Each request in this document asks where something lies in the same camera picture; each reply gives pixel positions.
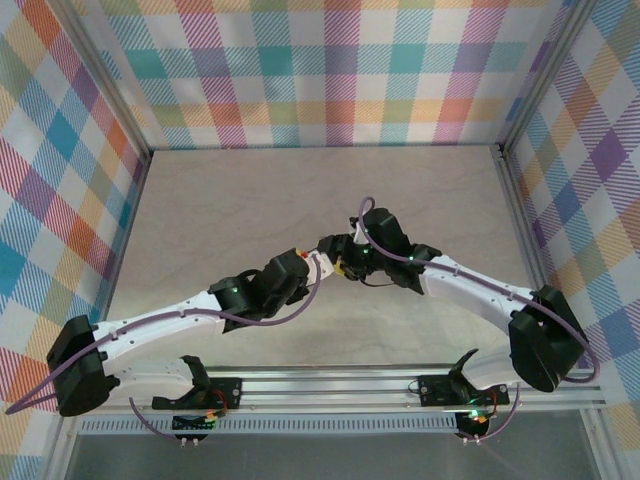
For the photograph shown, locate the aluminium base beam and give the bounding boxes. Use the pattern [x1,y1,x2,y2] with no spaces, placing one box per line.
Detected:
[107,363,607,415]

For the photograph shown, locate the grey metal panel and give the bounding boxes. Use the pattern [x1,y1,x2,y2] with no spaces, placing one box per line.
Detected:
[64,432,601,480]

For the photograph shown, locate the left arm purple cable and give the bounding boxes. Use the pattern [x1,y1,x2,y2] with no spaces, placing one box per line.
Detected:
[4,255,321,442]

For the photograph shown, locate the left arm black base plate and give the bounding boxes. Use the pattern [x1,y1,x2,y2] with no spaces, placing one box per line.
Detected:
[152,377,244,412]

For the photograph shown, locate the aluminium side rail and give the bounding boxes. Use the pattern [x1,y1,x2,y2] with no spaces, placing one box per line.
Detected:
[102,149,154,371]
[491,143,551,301]

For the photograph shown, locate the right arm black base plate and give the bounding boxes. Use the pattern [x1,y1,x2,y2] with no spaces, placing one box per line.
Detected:
[417,373,511,407]

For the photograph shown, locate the grey slotted cable duct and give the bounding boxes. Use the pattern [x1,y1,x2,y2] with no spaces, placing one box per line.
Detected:
[79,417,459,435]

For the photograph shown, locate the aluminium frame post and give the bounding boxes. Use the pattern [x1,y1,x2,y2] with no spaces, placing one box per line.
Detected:
[497,0,600,156]
[58,0,152,169]

